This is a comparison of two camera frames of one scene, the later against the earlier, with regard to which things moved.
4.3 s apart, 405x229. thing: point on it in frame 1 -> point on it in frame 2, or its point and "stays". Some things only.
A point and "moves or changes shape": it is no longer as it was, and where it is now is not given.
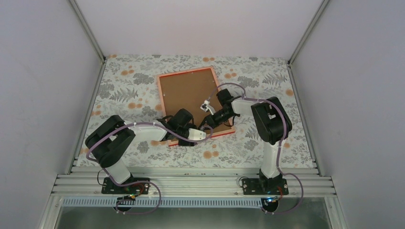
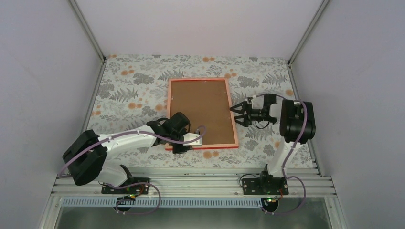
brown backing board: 189,90 moves or changes shape
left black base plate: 109,187 stays
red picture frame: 187,90 -> 212,146
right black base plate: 264,186 stays
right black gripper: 210,120 -> 247,120
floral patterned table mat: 128,88 stays
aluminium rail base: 191,181 stays
